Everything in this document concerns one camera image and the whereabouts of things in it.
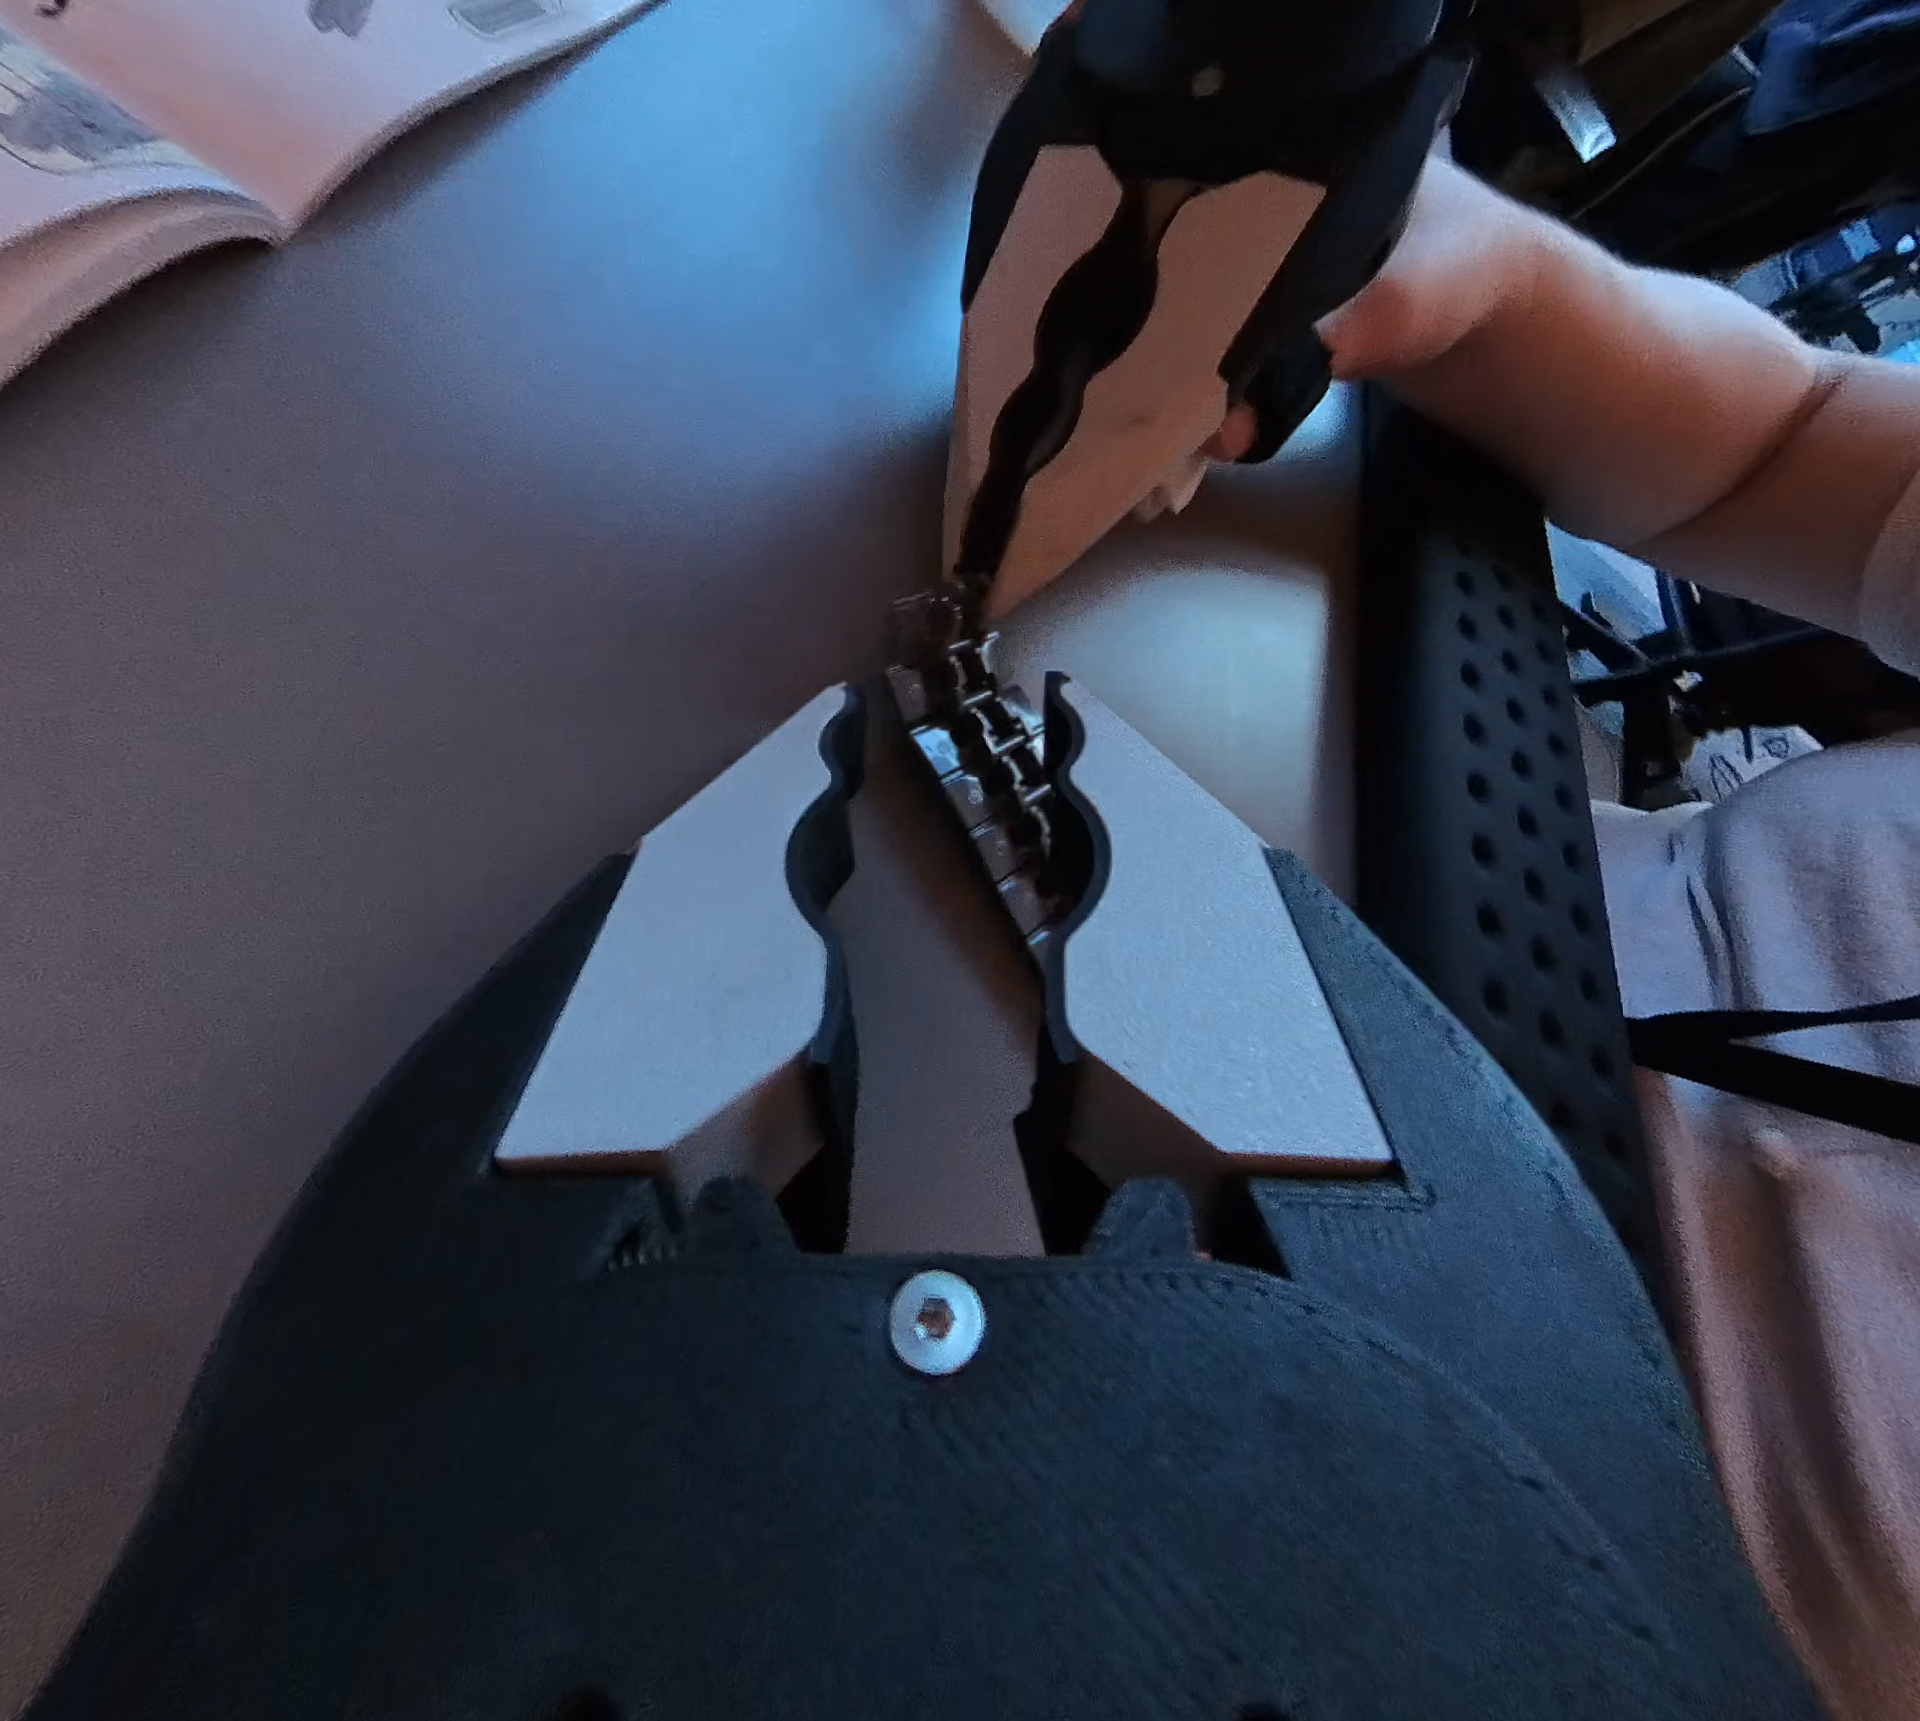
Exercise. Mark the person's right hand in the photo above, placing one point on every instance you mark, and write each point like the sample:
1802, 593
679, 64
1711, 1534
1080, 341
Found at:
1372, 336

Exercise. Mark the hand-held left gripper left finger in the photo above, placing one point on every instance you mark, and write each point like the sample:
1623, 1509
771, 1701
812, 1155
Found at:
677, 1003

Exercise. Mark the person's right forearm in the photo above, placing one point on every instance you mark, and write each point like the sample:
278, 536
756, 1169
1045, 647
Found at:
1683, 401

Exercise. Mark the open instruction booklet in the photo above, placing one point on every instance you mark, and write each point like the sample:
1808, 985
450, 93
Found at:
301, 24

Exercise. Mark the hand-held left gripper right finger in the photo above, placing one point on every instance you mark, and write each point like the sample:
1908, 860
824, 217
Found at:
1219, 1003

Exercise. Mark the black perforated panel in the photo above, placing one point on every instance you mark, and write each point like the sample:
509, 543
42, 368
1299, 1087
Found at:
1504, 778

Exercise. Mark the blue cloth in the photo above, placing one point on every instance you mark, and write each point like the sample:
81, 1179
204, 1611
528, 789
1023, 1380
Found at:
1847, 57

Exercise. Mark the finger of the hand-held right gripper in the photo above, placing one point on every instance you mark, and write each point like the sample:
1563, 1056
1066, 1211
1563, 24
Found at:
1186, 326
1001, 280

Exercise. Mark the grey desk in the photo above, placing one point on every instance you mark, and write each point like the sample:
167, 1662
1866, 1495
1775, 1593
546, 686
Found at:
450, 625

